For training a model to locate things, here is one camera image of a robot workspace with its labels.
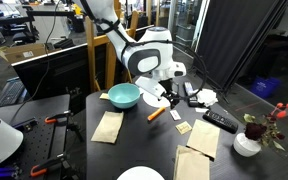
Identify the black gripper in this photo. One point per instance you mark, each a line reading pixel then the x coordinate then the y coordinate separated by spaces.
pixel 170 94

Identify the orange marker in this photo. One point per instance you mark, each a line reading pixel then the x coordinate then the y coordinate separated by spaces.
pixel 156 113

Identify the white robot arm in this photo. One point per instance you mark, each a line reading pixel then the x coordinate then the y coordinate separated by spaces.
pixel 150 58

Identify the teal bowl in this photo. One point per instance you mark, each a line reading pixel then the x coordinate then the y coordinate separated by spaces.
pixel 124 95

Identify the yellow packet behind bowl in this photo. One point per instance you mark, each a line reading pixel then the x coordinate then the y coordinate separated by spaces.
pixel 104 96

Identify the white round plate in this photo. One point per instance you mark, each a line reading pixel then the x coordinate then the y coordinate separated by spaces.
pixel 154 101

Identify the white pink packet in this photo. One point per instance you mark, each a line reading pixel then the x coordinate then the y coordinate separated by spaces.
pixel 175 115

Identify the black grey remote control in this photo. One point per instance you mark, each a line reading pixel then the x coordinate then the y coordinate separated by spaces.
pixel 192 101

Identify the small white paper slip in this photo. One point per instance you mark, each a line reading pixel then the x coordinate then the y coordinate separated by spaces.
pixel 201 110

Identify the yellow sticky packet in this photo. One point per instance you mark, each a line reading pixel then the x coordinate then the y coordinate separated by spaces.
pixel 183 127

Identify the crumpled white tissue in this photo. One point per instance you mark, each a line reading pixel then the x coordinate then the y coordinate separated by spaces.
pixel 207 97

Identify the brown paper bag right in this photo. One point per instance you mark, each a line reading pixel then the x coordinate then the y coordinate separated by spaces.
pixel 204 138

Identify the brown paper bag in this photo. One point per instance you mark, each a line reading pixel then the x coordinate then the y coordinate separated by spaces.
pixel 204 138
pixel 108 128
pixel 190 165

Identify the black remote control large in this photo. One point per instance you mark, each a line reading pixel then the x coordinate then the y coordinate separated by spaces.
pixel 221 121

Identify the brown paper bag front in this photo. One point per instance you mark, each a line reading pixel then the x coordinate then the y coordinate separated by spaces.
pixel 190 165

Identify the brown paper bag left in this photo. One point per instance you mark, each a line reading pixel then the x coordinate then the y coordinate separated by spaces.
pixel 108 128

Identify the white plate at table edge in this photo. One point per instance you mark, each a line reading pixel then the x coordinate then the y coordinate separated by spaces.
pixel 140 173

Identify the white flower vase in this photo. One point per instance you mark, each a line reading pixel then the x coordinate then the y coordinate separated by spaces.
pixel 246 147

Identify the black room divider screen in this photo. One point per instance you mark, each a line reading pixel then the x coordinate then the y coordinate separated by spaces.
pixel 232 32

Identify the blue bin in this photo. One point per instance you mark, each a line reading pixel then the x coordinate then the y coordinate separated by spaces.
pixel 264 87

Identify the black computer monitor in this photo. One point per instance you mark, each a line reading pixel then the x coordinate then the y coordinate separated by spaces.
pixel 57 73

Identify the orange black clamp upper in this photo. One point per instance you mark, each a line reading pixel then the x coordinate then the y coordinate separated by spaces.
pixel 56 117

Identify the orange black clamp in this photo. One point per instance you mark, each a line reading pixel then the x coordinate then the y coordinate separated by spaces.
pixel 56 117
pixel 42 168

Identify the black perforated side table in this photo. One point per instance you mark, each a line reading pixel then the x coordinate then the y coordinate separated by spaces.
pixel 42 141

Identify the orange black clamp lower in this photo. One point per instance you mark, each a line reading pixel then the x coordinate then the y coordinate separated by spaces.
pixel 42 168

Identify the black keyboard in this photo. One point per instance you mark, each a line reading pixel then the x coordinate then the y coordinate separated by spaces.
pixel 11 92

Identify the cardboard box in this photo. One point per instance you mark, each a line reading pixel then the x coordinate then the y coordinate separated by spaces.
pixel 23 52

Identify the wooden frame stand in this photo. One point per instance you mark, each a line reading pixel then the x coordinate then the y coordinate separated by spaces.
pixel 101 54

